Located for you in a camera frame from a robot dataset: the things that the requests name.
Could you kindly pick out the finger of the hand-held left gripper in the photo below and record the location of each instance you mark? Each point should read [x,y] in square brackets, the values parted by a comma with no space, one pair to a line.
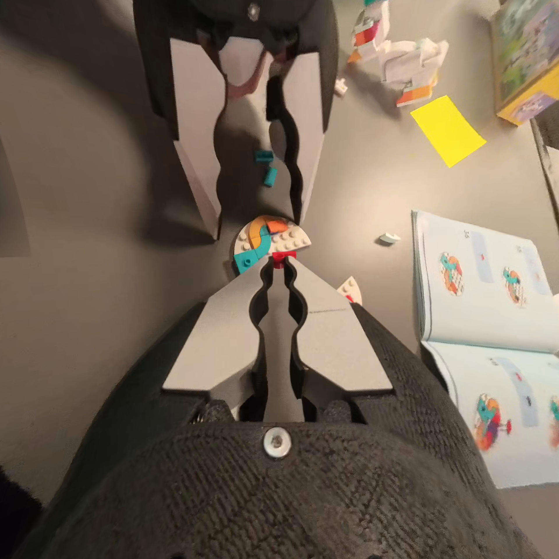
[194,122]
[308,113]

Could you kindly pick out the teal lego piece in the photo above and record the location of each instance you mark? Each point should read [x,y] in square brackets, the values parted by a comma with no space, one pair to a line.
[263,157]
[270,177]

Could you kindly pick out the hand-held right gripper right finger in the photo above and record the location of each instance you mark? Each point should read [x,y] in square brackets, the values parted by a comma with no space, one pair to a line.
[340,349]

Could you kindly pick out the white quarter-round lego plate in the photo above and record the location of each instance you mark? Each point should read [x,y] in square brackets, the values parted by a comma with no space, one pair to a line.
[350,289]

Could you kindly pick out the yellow paper note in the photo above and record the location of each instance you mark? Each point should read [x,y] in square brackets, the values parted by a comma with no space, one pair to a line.
[447,131]

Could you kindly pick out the white lego model teal top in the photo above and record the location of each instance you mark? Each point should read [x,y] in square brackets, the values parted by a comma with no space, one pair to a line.
[369,30]

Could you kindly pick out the red lego brick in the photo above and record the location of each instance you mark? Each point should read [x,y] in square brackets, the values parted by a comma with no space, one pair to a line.
[284,256]

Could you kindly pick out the pale blue curved lego piece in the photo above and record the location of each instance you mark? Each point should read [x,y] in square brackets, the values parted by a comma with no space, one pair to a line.
[388,238]

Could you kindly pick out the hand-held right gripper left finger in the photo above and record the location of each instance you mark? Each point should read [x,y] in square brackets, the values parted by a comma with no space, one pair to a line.
[209,349]

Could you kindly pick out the small white lego piece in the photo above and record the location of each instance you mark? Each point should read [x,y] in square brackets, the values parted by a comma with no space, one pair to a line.
[341,86]

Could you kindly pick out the white lego model orange base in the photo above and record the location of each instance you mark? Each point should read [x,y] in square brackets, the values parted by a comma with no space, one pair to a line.
[412,65]

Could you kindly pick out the yellow lego set box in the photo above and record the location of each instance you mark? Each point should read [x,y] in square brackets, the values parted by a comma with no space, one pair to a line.
[524,61]

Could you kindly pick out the round white lego plate assembly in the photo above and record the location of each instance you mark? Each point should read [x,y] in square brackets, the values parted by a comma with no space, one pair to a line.
[289,239]

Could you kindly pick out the lego instruction booklet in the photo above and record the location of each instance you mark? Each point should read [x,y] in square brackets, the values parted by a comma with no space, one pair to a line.
[484,314]

